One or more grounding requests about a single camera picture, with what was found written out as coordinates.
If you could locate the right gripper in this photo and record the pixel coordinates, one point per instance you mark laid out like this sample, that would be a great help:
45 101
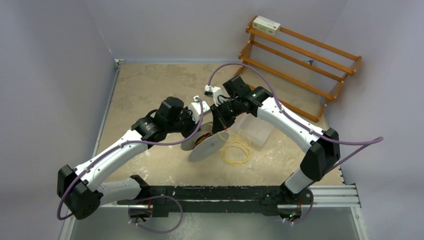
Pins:
221 123

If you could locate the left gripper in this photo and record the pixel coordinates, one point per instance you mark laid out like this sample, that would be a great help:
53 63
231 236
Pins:
193 125

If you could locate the white perforated cable spool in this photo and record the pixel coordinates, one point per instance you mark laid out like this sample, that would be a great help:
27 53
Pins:
204 143

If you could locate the clear plastic divided tray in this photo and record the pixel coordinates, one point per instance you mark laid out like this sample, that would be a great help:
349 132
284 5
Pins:
253 128

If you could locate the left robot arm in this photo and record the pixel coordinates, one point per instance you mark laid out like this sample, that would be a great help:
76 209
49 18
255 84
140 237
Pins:
82 189

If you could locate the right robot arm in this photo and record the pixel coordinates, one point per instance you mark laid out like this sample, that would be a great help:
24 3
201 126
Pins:
321 151

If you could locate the wooden shelf rack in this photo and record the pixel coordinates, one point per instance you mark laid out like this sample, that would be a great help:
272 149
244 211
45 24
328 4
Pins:
254 35

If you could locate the white green box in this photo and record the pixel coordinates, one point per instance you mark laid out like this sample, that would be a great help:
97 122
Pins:
266 25

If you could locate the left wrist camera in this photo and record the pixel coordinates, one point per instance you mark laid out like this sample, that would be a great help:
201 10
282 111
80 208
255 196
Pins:
198 106

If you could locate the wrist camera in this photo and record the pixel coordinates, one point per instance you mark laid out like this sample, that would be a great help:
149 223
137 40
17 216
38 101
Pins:
198 106
215 93

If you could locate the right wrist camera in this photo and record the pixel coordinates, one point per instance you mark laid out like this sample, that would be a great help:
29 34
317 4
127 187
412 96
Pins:
215 93

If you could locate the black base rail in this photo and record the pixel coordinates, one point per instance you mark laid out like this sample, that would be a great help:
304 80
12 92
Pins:
268 200

